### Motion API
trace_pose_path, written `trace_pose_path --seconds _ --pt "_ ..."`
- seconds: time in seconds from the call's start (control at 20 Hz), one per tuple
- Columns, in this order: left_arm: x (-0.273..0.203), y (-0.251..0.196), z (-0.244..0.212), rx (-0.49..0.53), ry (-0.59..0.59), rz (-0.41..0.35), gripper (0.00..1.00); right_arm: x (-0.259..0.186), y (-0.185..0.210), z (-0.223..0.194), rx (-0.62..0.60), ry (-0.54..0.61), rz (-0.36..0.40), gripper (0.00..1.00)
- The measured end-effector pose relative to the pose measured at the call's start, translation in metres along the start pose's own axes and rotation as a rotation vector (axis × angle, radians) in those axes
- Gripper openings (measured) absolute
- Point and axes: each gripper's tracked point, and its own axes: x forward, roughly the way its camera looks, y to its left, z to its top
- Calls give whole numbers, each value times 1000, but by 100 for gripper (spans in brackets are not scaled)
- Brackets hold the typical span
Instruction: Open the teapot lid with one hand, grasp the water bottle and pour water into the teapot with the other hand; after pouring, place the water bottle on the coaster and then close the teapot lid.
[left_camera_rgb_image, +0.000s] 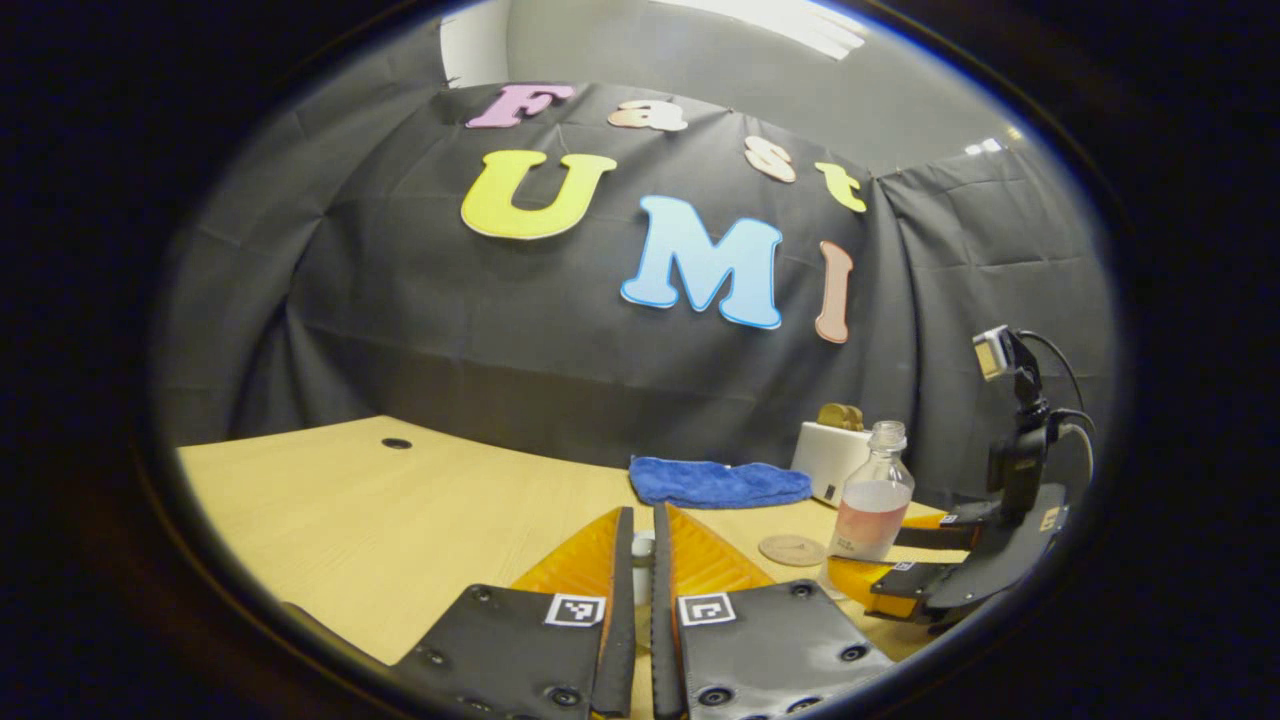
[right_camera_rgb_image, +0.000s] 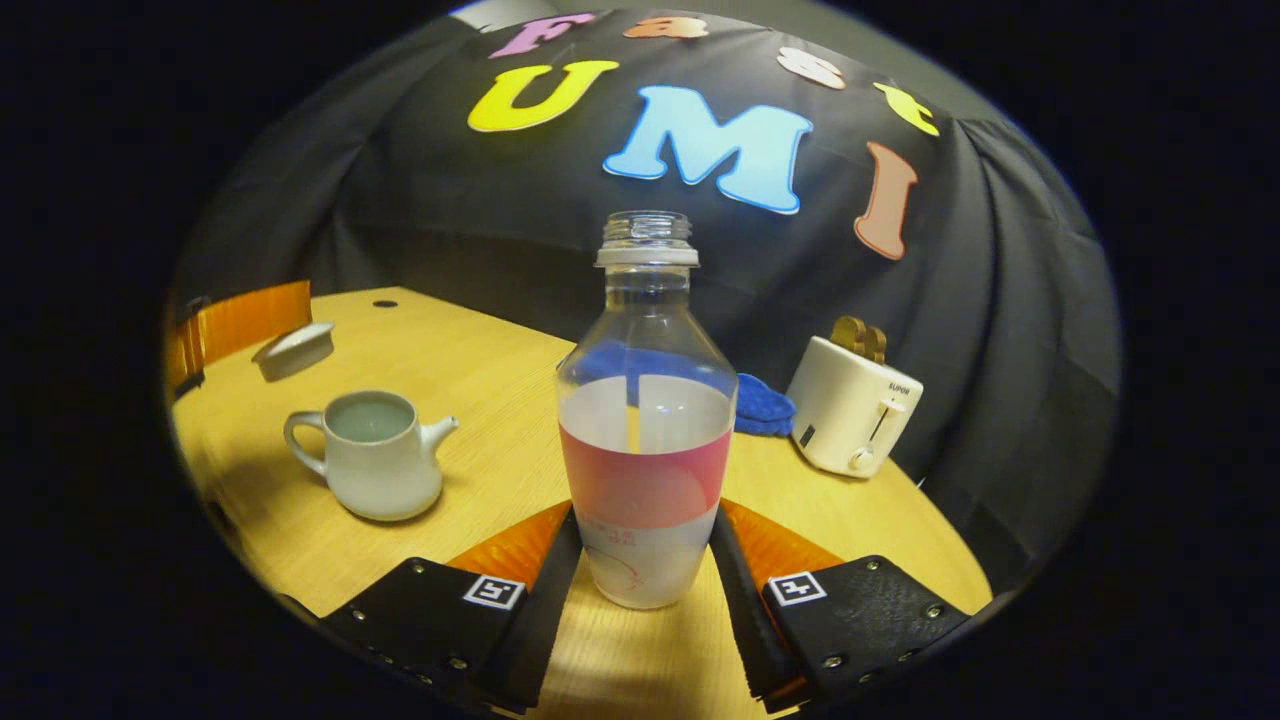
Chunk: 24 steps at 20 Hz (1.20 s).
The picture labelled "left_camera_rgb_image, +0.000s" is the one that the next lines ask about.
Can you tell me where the blue towel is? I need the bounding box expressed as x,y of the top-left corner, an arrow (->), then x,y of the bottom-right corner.
629,456 -> 814,510

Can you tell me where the white toaster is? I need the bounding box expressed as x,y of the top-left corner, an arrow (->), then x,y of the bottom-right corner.
791,420 -> 874,507

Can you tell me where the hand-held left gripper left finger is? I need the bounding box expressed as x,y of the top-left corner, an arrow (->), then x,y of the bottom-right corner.
388,505 -> 638,720

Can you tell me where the black cable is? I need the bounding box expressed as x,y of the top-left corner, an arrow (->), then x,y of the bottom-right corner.
1018,329 -> 1087,413
1048,408 -> 1097,486

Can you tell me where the black backdrop cloth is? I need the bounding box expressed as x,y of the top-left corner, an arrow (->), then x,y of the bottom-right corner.
155,80 -> 1116,511

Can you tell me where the clear water bottle pink label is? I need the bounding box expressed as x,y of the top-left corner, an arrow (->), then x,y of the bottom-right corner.
828,421 -> 916,564

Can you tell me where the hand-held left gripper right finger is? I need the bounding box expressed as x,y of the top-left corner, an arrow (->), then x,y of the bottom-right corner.
651,501 -> 895,720

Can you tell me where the round brown coaster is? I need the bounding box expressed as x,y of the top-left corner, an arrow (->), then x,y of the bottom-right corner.
758,535 -> 829,568

